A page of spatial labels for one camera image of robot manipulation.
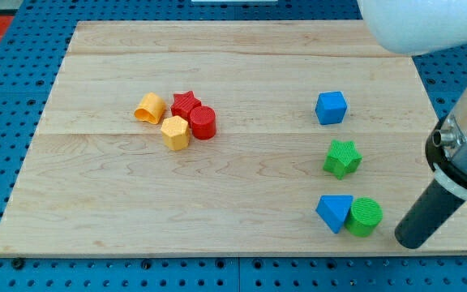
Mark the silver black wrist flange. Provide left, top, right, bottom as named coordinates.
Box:
left=425, top=88, right=467, bottom=201

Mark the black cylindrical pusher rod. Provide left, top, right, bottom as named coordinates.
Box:
left=394, top=179, right=465, bottom=249

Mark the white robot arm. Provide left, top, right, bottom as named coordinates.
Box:
left=358, top=0, right=467, bottom=249

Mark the green star block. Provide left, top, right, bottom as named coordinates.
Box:
left=323, top=140, right=362, bottom=180

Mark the blue cube block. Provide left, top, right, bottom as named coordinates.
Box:
left=315, top=91, right=348, bottom=125

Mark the red star block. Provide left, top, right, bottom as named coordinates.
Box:
left=170, top=91, right=202, bottom=121

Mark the green cylinder block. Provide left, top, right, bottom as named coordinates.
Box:
left=344, top=197, right=383, bottom=237

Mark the blue triangular prism block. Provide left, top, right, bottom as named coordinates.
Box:
left=315, top=195, right=353, bottom=234

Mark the red cylinder block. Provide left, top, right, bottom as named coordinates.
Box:
left=190, top=106, right=216, bottom=140

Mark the yellow hexagon block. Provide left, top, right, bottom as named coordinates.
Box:
left=161, top=116, right=191, bottom=151

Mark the light wooden board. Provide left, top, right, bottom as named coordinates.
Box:
left=0, top=19, right=467, bottom=259

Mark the yellow heart block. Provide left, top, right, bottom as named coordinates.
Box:
left=134, top=92, right=166, bottom=124

